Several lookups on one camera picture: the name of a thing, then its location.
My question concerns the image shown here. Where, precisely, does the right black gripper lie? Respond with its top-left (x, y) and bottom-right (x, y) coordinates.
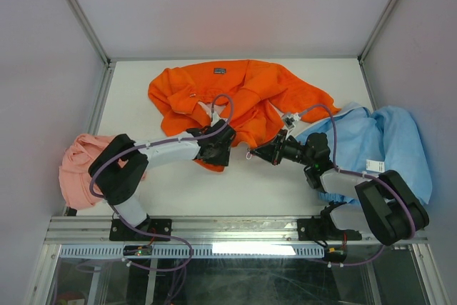
top-left (250, 129), bottom-right (313, 166)

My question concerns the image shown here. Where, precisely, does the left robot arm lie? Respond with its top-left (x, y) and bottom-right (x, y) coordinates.
top-left (88, 120), bottom-right (236, 240)

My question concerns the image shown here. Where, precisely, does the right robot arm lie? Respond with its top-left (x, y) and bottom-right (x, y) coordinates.
top-left (249, 129), bottom-right (430, 246)

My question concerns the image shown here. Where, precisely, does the light blue jacket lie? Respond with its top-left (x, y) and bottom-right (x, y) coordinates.
top-left (294, 102), bottom-right (433, 205)

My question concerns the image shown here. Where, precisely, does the pink cloth garment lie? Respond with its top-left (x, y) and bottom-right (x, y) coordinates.
top-left (59, 133), bottom-right (149, 210)

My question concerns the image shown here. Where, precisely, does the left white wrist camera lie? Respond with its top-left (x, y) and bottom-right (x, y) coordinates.
top-left (211, 111), bottom-right (224, 126)

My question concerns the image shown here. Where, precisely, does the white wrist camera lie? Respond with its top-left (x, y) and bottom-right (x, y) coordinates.
top-left (281, 113), bottom-right (301, 131)
top-left (211, 111), bottom-right (224, 126)

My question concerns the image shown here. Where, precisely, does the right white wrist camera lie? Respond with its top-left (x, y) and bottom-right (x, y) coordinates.
top-left (281, 113), bottom-right (301, 131)

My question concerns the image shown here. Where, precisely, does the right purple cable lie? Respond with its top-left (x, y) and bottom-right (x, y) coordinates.
top-left (298, 104), bottom-right (417, 269)

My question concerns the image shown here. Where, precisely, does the aluminium front rail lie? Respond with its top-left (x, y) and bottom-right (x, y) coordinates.
top-left (44, 214), bottom-right (429, 245)

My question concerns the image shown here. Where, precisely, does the white slotted cable duct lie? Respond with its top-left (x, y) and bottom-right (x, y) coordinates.
top-left (60, 242), bottom-right (324, 259)

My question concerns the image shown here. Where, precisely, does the right aluminium frame post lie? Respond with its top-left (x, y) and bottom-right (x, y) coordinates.
top-left (358, 0), bottom-right (400, 65)

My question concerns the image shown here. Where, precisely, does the aluminium frame post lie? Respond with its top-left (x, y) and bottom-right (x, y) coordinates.
top-left (66, 0), bottom-right (111, 65)
top-left (358, 0), bottom-right (400, 65)

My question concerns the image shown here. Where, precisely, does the left aluminium frame post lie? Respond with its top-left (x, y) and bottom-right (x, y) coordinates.
top-left (66, 0), bottom-right (111, 65)

